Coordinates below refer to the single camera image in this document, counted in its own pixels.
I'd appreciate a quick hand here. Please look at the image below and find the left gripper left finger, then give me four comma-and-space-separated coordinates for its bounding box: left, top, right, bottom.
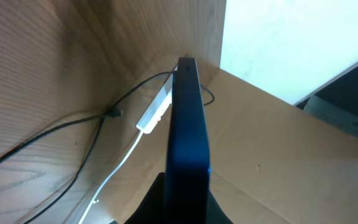
125, 172, 165, 224

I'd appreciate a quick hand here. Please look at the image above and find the Galaxy smartphone blue screen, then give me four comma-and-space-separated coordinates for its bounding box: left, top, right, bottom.
164, 57, 210, 223

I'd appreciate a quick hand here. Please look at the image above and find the black USB charging cable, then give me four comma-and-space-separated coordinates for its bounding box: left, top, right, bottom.
0, 70, 216, 224

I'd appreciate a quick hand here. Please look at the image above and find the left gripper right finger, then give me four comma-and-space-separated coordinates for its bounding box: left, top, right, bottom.
208, 191, 233, 224

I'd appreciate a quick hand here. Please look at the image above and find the white power strip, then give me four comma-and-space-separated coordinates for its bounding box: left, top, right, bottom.
136, 65, 178, 135

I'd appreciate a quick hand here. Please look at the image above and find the white power strip cord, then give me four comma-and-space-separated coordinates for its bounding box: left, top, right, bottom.
78, 130, 145, 224

